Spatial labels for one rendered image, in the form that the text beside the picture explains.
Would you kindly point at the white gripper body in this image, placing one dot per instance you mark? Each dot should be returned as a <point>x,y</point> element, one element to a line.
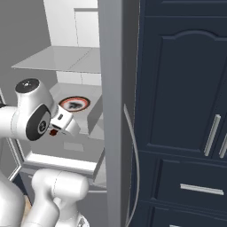
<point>72,127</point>

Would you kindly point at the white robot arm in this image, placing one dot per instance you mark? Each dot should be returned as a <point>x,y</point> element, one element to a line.
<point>28,118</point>

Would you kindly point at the brown chicken drumstick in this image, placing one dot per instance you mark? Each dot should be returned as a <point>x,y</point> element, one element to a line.
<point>53,132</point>

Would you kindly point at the white ledged fridge shelf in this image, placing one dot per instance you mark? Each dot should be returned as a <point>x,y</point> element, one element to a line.
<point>65,164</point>

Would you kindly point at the grey fridge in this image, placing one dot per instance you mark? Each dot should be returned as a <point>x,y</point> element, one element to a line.
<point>71,26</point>

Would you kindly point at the orange rimmed round bowl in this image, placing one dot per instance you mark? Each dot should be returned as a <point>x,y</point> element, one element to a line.
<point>74,104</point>

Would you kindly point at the tall navy cupboard door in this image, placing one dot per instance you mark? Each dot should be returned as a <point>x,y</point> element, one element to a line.
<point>177,88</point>

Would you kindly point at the navy drawer front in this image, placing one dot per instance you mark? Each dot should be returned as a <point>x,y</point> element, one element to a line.
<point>183,217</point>
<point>189,177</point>

